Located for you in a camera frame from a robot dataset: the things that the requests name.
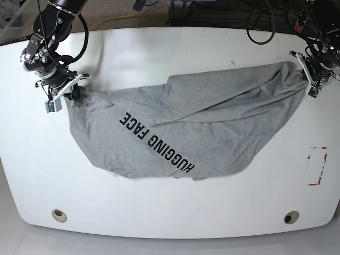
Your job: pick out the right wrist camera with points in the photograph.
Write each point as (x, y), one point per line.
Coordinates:
(53, 106)

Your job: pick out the grey T-shirt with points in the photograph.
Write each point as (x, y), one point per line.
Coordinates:
(199, 125)

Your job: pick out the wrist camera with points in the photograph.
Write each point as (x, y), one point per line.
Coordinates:
(312, 91)
(53, 106)

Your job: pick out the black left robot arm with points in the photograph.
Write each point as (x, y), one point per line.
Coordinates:
(317, 23)

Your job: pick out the right table grommet hole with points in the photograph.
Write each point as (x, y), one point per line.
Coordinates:
(291, 217)

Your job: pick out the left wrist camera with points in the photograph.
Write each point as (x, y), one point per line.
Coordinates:
(312, 91)

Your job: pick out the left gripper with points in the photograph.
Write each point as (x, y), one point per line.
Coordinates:
(318, 70)

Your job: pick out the left table grommet hole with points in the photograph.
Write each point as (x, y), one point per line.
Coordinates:
(59, 216)

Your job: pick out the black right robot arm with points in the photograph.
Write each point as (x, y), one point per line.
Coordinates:
(51, 27)

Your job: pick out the red tape rectangle marking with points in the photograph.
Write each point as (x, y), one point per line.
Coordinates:
(315, 165)

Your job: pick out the table grommet hole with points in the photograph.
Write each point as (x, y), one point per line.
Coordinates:
(291, 217)
(59, 216)

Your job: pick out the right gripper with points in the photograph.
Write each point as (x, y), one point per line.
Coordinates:
(53, 82)

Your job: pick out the black power strip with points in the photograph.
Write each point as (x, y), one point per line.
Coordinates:
(301, 19)

